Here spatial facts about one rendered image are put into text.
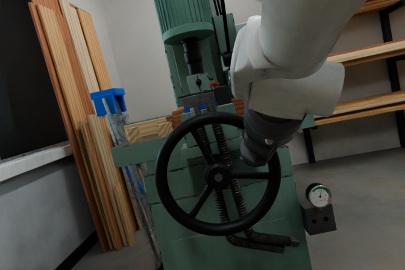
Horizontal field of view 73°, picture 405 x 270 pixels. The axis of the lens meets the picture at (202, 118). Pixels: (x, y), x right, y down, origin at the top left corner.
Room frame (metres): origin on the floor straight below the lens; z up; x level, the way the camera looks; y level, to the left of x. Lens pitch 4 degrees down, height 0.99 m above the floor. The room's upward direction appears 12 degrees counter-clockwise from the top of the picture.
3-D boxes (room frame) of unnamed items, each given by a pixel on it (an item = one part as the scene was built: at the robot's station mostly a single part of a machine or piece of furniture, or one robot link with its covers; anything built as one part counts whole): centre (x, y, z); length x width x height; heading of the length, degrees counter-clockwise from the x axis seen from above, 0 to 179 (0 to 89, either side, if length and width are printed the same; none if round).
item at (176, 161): (0.90, -0.01, 0.82); 0.40 x 0.21 x 0.04; 89
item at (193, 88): (0.98, -0.02, 1.03); 0.14 x 0.07 x 0.09; 179
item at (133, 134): (0.84, 0.22, 0.92); 0.03 x 0.03 x 0.05; 22
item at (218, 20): (1.17, -0.17, 1.23); 0.09 x 0.08 x 0.15; 179
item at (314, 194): (0.75, -0.27, 0.65); 0.06 x 0.04 x 0.08; 89
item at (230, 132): (0.77, -0.02, 0.91); 0.15 x 0.14 x 0.09; 89
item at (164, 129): (0.83, 0.12, 0.92); 0.05 x 0.04 x 0.04; 96
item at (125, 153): (0.85, -0.02, 0.87); 0.61 x 0.30 x 0.06; 89
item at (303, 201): (0.81, -0.27, 0.58); 0.12 x 0.08 x 0.08; 179
